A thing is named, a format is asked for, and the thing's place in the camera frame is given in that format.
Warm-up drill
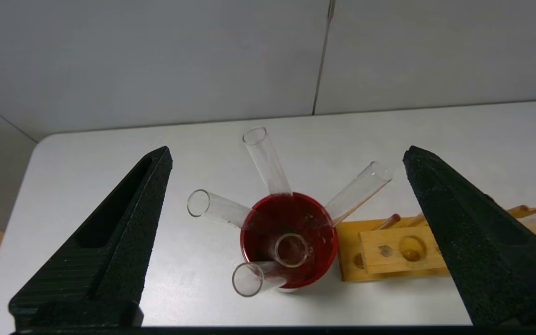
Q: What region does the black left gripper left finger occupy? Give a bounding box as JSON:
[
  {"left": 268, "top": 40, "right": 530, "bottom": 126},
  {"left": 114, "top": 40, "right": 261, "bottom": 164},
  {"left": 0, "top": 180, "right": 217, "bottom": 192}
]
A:
[{"left": 9, "top": 146, "right": 173, "bottom": 326}]

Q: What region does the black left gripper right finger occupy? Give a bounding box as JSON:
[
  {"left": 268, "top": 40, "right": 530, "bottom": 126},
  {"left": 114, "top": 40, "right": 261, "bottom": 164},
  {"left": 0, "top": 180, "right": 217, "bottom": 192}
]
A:
[{"left": 403, "top": 146, "right": 536, "bottom": 326}]

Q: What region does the test tube with red pigment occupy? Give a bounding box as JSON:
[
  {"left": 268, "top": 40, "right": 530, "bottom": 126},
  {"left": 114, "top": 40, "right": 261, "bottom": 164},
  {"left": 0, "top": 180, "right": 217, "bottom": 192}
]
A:
[{"left": 275, "top": 233, "right": 310, "bottom": 268}]

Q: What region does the wooden test tube rack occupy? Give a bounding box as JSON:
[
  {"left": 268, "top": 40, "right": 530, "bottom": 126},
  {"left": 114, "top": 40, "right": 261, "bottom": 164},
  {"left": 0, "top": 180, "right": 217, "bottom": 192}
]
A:
[{"left": 338, "top": 201, "right": 536, "bottom": 282}]

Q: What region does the empty clear glass test tube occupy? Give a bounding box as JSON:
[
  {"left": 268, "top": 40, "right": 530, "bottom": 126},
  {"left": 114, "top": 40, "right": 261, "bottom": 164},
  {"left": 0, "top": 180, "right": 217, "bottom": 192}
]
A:
[
  {"left": 325, "top": 161, "right": 393, "bottom": 228},
  {"left": 242, "top": 127, "right": 293, "bottom": 196},
  {"left": 187, "top": 188, "right": 253, "bottom": 229},
  {"left": 232, "top": 261, "right": 293, "bottom": 298}
]

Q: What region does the dark red cylindrical cup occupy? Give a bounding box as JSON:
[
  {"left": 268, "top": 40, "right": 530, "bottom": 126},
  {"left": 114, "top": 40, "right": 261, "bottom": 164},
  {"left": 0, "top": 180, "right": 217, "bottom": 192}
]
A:
[{"left": 240, "top": 192, "right": 338, "bottom": 290}]

